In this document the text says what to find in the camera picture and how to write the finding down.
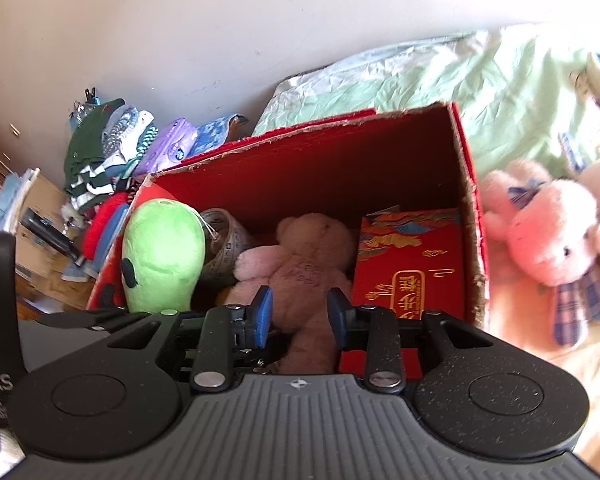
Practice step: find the pile of folded clothes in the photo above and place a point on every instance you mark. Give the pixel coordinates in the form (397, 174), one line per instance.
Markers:
(107, 160)

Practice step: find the red gold-printed gift box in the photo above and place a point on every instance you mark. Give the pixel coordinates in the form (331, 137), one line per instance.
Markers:
(410, 265)

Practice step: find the blue patterned packet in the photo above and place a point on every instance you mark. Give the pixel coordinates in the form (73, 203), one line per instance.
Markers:
(215, 136)

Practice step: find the light green bed sheet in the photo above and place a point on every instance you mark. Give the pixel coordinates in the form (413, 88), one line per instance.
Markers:
(430, 80)

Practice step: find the pink plush bunny plaid ears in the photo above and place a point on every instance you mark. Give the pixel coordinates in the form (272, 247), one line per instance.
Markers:
(545, 240)

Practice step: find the green plush toy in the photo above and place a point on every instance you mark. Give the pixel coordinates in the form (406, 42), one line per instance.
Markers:
(162, 255)

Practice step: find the purple plastic packet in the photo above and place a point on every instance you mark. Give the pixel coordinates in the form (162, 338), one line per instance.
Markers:
(169, 147)

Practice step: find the grey patterned tape roll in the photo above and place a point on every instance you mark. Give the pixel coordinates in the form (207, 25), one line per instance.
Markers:
(226, 247)

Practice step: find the light blue folded cloth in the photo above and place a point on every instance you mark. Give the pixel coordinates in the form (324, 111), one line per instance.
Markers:
(10, 195)

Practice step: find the red cardboard box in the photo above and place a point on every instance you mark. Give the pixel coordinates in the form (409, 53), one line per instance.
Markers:
(330, 170)

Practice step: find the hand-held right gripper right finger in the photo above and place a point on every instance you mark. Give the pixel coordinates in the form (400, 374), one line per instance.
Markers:
(338, 312)

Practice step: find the dusty pink teddy bear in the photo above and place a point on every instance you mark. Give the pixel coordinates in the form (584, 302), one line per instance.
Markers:
(305, 280)

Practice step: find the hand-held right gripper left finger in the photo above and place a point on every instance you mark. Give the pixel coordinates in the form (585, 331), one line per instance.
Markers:
(261, 312)

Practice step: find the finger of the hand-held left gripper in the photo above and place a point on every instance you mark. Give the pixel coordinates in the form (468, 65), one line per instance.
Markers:
(95, 318)

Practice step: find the brown cardboard box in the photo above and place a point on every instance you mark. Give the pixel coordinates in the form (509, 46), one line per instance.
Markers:
(35, 220)

